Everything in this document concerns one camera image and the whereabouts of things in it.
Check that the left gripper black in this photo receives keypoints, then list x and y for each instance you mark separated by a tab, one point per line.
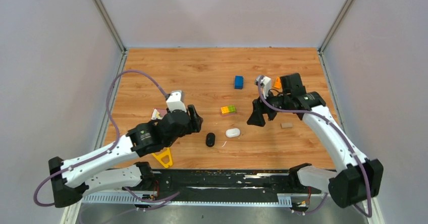
196	125

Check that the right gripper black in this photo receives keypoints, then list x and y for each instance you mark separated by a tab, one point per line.
259	108

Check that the black earbud charging case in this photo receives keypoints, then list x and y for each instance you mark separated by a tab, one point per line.
210	139

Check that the white earbud charging case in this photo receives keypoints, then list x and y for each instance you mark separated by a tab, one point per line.
232	133

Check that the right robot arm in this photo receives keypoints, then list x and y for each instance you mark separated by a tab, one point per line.
327	135

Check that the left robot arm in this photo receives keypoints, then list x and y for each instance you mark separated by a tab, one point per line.
79	177

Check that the orange green toy brick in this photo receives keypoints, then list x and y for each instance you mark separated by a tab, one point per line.
228	110

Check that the small wooden block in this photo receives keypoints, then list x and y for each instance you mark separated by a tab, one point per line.
286	125

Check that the orange round toy brick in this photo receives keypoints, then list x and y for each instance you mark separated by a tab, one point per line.
277	83

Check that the blue toy block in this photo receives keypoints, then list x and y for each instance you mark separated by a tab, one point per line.
238	82

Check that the pink picture card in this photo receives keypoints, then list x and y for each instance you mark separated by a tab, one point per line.
158	113

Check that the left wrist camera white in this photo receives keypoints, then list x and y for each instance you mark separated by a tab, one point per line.
175	101

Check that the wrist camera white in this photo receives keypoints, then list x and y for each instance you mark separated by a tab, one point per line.
265	84
175	101

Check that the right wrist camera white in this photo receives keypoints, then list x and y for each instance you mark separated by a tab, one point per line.
265	84

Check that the yellow triangular plastic frame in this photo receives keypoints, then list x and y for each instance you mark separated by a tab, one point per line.
164	157

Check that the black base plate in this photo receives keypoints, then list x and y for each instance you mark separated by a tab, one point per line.
224	186

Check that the aluminium slotted rail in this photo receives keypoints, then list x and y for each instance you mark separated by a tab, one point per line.
122	196

